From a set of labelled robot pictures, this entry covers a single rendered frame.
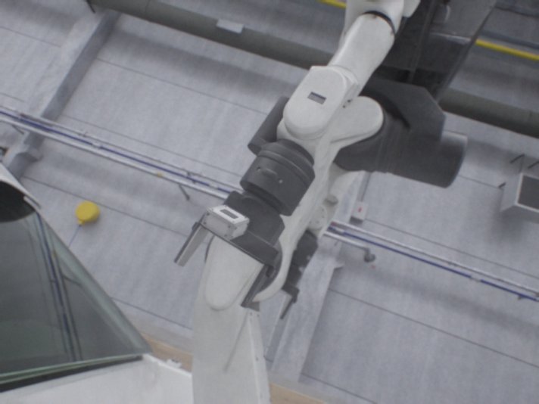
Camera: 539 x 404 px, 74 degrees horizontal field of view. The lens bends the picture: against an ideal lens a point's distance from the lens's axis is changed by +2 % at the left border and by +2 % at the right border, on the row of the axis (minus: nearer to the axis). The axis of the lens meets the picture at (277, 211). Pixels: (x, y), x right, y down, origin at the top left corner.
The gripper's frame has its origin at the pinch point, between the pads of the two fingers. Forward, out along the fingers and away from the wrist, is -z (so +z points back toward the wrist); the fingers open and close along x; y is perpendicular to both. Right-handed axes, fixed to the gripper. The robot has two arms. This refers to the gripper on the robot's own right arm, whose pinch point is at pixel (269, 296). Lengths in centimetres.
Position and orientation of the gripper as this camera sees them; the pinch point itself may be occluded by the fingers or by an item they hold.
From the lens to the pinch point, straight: 91.3
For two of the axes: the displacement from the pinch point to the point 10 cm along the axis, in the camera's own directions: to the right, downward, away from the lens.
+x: -8.4, -4.7, 2.7
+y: -1.2, -3.2, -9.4
